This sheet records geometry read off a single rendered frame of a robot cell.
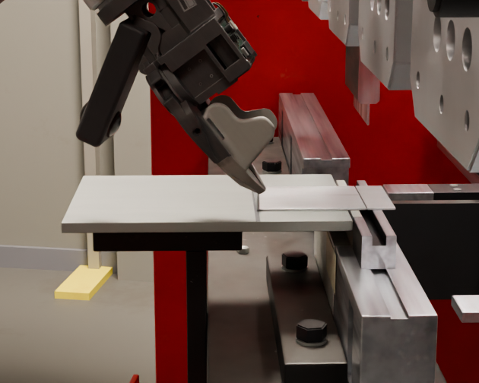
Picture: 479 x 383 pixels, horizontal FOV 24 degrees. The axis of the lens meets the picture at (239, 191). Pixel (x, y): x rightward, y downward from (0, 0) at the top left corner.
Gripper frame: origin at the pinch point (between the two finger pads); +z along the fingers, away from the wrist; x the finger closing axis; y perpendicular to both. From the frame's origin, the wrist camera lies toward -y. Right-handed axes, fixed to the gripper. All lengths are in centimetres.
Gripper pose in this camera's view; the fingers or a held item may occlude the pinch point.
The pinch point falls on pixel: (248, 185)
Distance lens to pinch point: 99.2
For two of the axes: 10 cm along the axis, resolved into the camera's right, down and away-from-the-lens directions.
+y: 8.0, -5.6, -2.3
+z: 6.0, 7.9, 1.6
